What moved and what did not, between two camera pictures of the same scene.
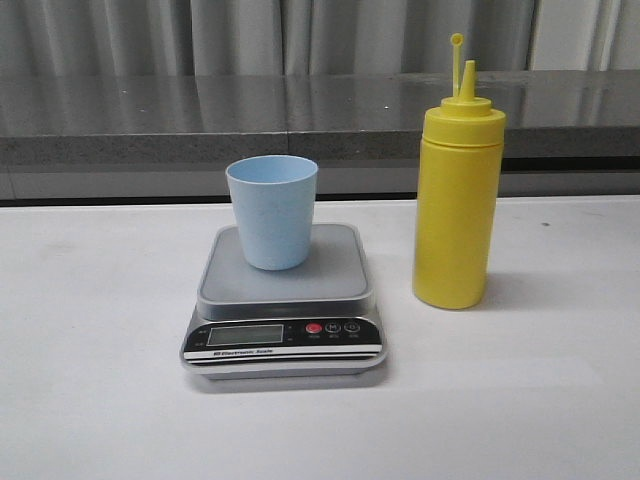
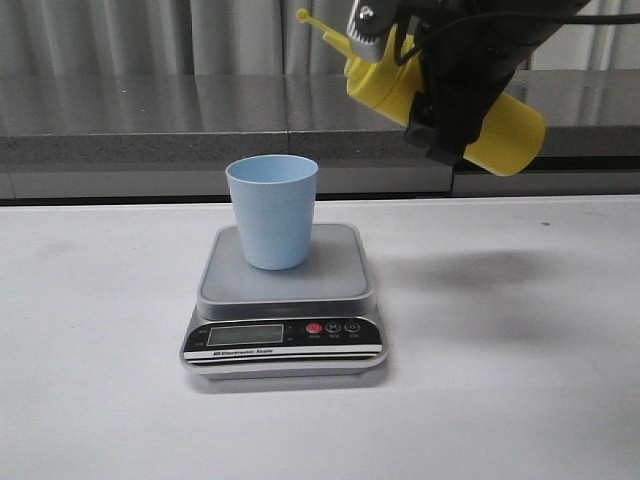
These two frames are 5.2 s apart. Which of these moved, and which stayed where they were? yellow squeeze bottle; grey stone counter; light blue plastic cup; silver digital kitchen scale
Moved: yellow squeeze bottle
Stayed: silver digital kitchen scale; light blue plastic cup; grey stone counter
